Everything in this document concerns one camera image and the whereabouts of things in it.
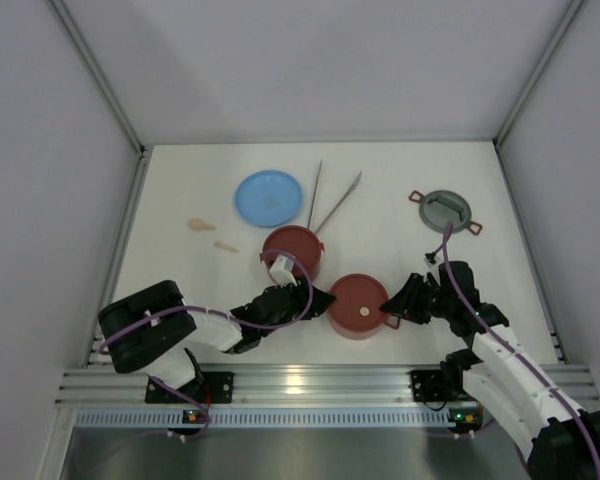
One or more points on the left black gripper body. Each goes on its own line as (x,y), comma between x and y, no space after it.
(305,301)

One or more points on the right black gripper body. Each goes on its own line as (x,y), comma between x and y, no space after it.
(412,297)

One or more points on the red lid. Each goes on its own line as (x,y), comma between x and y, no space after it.
(298,241)
(354,291)

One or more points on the long metal tongs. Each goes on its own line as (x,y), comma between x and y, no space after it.
(326,199)

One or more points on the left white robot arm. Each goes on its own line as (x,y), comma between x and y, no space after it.
(152,330)

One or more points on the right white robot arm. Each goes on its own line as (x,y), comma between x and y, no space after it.
(556,437)

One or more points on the blue plate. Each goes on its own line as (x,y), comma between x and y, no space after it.
(268,198)

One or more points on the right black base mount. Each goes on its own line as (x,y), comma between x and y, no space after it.
(429,386)

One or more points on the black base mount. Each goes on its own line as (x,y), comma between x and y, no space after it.
(211,387)
(429,386)

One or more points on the grey lid with handle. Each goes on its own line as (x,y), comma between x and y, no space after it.
(439,208)

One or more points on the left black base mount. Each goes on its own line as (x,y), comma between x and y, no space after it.
(211,387)

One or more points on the aluminium front rail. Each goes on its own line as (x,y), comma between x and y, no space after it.
(257,385)

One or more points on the perforated cable duct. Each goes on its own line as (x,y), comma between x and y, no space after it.
(227,418)

